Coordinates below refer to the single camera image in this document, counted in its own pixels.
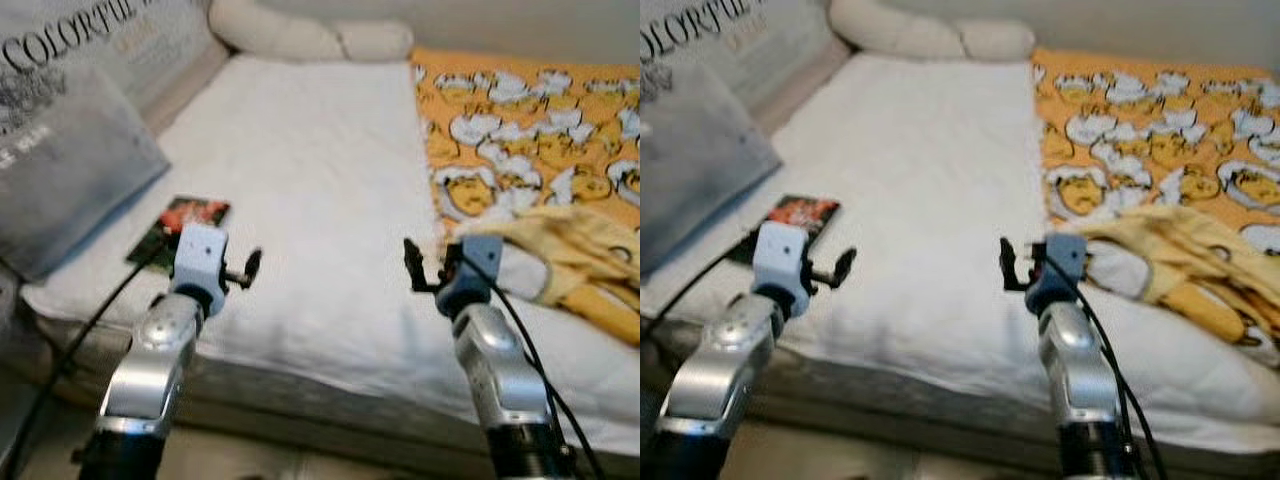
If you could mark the grey patterned mattress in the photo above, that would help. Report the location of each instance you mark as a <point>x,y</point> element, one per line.
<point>320,400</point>
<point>900,400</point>

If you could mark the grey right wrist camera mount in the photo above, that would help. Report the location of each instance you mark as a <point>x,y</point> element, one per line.
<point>1065,265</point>
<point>478,270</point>

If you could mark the orange cartoon bed sheet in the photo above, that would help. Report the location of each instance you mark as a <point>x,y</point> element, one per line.
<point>1160,110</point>
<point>540,110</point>

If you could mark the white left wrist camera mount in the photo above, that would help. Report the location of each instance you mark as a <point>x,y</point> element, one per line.
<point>780,258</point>
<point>198,260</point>

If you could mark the yellow cartoon blanket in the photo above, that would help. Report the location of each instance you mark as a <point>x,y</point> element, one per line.
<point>1190,255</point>
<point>580,250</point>

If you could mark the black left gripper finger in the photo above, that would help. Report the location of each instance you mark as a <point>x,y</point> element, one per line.
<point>845,267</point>
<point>253,268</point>

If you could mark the dark red cover book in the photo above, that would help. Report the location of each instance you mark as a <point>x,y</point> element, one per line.
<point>185,215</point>
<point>805,212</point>

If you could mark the grey little bear pillow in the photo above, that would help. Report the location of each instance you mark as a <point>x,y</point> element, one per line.
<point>700,170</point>
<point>70,180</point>

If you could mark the beige knotted bolster pillow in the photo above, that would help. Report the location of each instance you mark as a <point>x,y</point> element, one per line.
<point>280,30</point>
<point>900,30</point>

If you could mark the printed colorful world headboard cushion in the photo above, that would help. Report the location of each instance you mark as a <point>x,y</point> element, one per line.
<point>150,45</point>
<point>760,45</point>

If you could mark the white quilted mattress pad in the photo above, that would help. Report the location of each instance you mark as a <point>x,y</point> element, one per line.
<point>930,150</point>
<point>320,150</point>

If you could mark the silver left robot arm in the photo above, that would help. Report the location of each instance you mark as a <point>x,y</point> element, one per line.
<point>715,375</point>
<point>145,370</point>

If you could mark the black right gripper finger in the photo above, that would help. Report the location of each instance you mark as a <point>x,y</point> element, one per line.
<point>415,265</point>
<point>1010,265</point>

